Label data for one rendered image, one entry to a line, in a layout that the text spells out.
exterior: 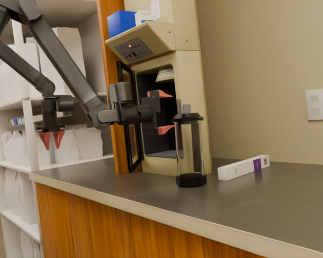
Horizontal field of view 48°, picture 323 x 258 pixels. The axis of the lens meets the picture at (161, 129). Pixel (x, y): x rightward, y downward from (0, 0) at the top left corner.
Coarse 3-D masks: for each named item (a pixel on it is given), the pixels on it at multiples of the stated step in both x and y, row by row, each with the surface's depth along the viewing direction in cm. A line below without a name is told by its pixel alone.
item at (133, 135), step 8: (128, 80) 144; (128, 104) 138; (136, 128) 153; (128, 136) 130; (136, 136) 151; (136, 144) 149; (128, 152) 127; (136, 152) 146; (128, 160) 127; (128, 168) 128
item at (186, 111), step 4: (184, 104) 121; (188, 104) 121; (184, 108) 121; (188, 108) 121; (184, 112) 121; (188, 112) 121; (176, 116) 120; (180, 116) 119; (184, 116) 118; (188, 116) 118; (192, 116) 118; (196, 116) 119; (200, 116) 121
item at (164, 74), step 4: (160, 68) 146; (164, 68) 144; (168, 68) 142; (172, 68) 142; (160, 72) 145; (164, 72) 143; (168, 72) 142; (172, 72) 141; (160, 76) 144; (164, 76) 142; (168, 76) 141; (172, 76) 141; (156, 80) 146; (160, 80) 143; (164, 80) 155; (168, 80) 156; (172, 80) 157
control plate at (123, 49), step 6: (126, 42) 141; (132, 42) 138; (138, 42) 136; (114, 48) 149; (120, 48) 146; (126, 48) 144; (132, 48) 142; (138, 48) 139; (144, 48) 137; (120, 54) 150; (126, 54) 148; (132, 54) 146; (138, 54) 143; (144, 54) 141; (150, 54) 139
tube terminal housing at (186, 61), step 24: (144, 0) 143; (168, 0) 131; (192, 0) 136; (192, 24) 136; (192, 48) 136; (144, 72) 156; (192, 72) 135; (192, 96) 135; (144, 168) 158; (168, 168) 144
